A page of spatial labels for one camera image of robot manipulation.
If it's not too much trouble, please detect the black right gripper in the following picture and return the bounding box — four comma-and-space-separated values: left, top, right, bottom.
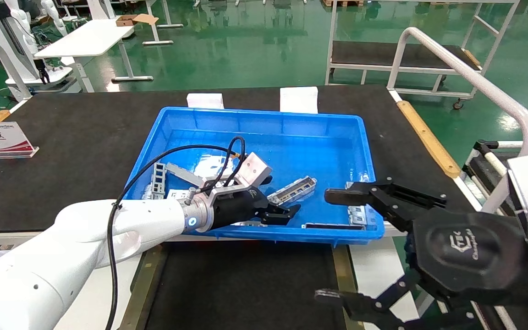
314, 181, 528, 330

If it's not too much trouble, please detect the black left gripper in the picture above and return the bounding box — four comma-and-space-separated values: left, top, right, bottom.
211, 175, 301, 230

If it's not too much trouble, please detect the grey slotted metal part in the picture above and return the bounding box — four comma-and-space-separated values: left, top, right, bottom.
267, 176, 318, 205

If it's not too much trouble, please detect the grey ladder-shaped metal part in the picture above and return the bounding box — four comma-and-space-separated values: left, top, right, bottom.
153, 163, 167, 201

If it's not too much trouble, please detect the blue plastic bin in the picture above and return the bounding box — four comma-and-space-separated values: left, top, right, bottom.
112, 106, 385, 245

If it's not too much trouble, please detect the clear plastic bag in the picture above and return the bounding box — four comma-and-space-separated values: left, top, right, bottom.
194, 155, 239, 180

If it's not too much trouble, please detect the tall white tape patch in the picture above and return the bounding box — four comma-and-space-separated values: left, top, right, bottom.
280, 86, 319, 114

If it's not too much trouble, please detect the short white tape patch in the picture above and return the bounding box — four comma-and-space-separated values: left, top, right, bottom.
186, 93, 225, 110

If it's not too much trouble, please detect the long yellow wooden edge strip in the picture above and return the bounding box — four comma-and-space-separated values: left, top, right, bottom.
396, 100, 462, 179

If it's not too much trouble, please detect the black-top trolley with white tubes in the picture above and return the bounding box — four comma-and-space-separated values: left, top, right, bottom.
462, 140, 528, 212

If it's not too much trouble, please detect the open cardboard box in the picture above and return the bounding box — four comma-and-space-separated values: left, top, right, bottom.
115, 14, 159, 27

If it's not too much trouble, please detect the white desk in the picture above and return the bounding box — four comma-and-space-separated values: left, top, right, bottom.
34, 18, 154, 93

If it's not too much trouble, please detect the white robot on stand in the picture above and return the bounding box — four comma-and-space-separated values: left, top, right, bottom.
0, 0, 74, 99

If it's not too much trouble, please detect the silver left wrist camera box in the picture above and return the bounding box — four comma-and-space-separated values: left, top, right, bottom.
195, 152, 274, 202

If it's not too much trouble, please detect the metal bracket at right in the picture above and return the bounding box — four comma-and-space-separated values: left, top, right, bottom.
345, 181, 368, 226

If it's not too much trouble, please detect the tall white-frame trolley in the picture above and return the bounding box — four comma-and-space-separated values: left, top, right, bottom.
324, 0, 521, 110

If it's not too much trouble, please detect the white desk frame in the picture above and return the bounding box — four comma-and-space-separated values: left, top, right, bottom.
145, 0, 184, 46

